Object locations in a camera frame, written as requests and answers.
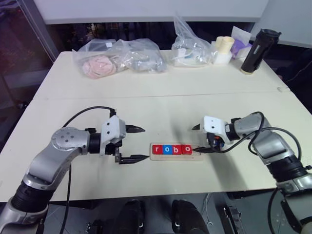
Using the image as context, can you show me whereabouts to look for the black tumbler bottle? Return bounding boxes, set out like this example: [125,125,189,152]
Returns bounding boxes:
[240,28,282,76]

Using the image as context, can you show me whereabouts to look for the translucent white sheet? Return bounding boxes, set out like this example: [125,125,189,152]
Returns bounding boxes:
[231,26,252,42]

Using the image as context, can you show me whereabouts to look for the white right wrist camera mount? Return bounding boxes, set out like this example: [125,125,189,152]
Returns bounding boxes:
[201,116,231,144]

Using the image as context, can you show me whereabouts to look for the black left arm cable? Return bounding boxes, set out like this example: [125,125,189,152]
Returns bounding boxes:
[59,106,118,234]

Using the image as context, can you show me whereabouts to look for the white box with purple cloth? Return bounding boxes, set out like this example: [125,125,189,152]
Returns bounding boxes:
[230,36,253,59]

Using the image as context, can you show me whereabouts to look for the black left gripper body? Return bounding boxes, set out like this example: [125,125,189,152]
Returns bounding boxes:
[105,139,123,164]

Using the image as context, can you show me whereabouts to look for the clear bag with white cables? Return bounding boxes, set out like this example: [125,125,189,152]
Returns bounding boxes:
[171,15,213,67]

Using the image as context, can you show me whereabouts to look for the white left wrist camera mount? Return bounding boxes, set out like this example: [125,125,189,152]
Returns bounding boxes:
[99,116,127,156]

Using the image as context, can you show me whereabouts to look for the wooden letter tray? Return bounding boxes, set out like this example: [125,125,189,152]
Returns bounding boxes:
[149,143,205,162]

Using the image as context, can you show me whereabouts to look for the plastic bag with pink item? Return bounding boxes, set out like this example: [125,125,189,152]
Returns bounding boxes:
[73,38,127,80]

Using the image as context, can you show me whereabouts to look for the small black bracket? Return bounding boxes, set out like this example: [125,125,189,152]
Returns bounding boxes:
[86,219,104,234]

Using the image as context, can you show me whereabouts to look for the black metal stand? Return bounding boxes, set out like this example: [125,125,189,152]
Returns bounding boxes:
[223,206,246,234]

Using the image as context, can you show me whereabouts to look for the thin white wire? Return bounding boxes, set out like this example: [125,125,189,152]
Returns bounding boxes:
[204,194,215,227]

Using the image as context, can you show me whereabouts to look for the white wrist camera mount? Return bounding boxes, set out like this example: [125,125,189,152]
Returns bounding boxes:
[99,116,127,156]
[201,116,231,144]

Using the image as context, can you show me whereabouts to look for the dark rounded shape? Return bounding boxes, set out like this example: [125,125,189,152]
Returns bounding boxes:
[172,199,208,234]

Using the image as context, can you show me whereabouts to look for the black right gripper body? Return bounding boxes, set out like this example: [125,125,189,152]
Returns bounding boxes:
[206,133,226,151]

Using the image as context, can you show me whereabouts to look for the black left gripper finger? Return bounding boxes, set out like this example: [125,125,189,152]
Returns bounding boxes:
[118,155,150,165]
[126,124,146,134]

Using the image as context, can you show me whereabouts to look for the plastic bag with grey parts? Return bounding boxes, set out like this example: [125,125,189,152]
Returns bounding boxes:
[111,38,168,74]

